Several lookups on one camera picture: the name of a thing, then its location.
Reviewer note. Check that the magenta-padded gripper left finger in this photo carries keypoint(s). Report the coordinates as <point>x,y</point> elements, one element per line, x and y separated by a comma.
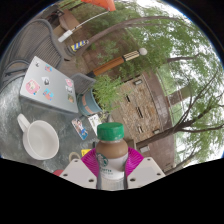
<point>78,173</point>

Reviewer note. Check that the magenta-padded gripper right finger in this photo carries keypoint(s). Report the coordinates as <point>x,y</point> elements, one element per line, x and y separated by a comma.
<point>146,172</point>

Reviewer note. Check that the coffee drink bottle green cap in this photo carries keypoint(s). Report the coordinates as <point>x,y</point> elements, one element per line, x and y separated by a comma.
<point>111,151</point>

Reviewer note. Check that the flat round red coaster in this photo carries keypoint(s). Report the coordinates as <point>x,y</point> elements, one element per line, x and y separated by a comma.
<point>58,172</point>

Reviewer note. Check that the small yellow card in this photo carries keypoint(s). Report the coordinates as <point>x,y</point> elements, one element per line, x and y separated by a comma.
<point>85,152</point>

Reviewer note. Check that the colourful printed card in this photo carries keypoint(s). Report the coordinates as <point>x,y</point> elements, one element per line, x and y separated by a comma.
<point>80,129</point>

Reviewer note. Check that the white ceramic mug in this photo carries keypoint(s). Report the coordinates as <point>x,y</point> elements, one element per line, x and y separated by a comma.
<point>41,141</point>

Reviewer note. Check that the white sticker sheet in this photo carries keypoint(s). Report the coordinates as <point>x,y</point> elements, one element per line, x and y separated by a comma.
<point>94,122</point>

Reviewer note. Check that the green plant in blue pot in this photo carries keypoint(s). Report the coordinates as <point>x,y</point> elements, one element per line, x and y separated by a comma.
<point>105,91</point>

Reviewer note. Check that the silver laptop with stickers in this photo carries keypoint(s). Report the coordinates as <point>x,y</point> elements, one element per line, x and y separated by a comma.
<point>50,83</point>

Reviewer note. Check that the wooden bench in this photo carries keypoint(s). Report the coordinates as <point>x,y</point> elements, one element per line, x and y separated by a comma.
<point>68,21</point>

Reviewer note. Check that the orange patio umbrella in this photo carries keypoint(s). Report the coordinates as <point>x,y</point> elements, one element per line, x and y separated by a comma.
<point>100,4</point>

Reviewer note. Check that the wooden lamp post white globe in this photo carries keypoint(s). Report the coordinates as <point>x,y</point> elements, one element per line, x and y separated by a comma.
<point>113,63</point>

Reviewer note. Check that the blue yellow striped post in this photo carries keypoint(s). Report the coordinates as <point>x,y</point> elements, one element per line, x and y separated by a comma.
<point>79,45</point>

